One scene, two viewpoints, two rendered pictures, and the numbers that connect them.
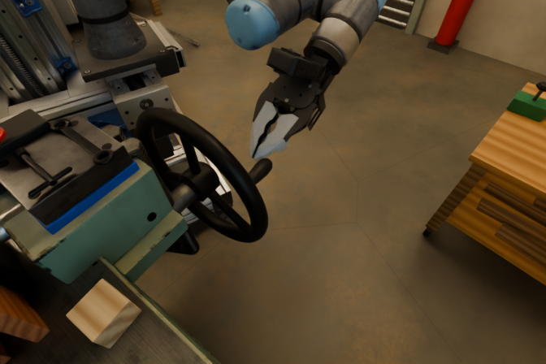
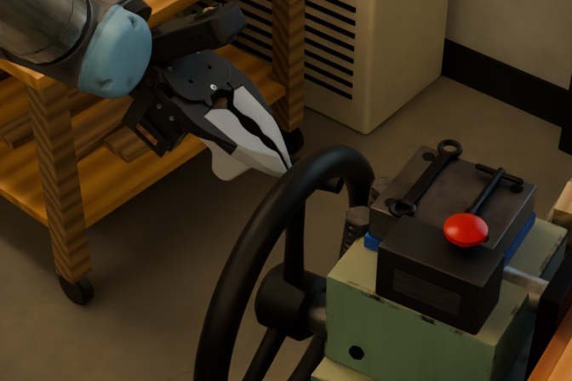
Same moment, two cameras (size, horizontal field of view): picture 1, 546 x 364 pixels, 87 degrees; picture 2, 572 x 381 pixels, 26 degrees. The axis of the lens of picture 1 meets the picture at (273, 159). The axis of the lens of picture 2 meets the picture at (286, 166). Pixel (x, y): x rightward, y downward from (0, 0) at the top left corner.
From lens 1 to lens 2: 1.04 m
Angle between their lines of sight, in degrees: 64
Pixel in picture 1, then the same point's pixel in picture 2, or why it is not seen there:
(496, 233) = (128, 156)
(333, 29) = not seen: outside the picture
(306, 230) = not seen: outside the picture
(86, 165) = (463, 163)
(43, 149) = (447, 212)
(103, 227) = not seen: hidden behind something
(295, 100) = (216, 76)
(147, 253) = not seen: hidden behind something
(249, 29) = (142, 47)
